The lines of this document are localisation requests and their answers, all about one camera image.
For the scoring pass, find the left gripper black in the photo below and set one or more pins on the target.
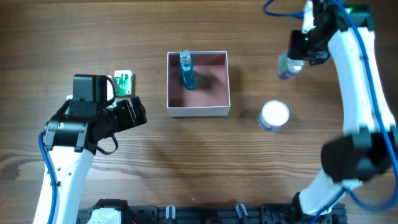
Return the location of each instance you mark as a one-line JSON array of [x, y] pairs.
[[125, 113]]

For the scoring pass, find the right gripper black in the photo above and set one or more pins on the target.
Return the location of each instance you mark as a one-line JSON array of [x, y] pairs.
[[298, 45]]

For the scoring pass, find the clear purple soap bottle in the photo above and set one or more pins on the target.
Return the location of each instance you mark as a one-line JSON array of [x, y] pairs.
[[287, 67]]

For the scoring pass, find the teal liquid bottle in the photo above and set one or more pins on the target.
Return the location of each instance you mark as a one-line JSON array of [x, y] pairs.
[[187, 74]]

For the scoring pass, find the cotton buds round container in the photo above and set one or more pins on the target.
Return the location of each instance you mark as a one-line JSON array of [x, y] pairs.
[[273, 115]]

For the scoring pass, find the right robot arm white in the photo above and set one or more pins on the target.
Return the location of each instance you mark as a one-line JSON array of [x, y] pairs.
[[344, 33]]

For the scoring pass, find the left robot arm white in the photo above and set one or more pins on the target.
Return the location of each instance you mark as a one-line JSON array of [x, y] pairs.
[[68, 145]]

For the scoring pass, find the green white small carton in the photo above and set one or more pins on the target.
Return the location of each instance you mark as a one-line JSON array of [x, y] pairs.
[[124, 82]]

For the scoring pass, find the white cardboard box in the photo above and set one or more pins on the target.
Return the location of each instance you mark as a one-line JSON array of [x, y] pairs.
[[212, 96]]

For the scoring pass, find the black mounting rail base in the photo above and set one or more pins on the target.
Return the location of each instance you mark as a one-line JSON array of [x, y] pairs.
[[270, 213]]

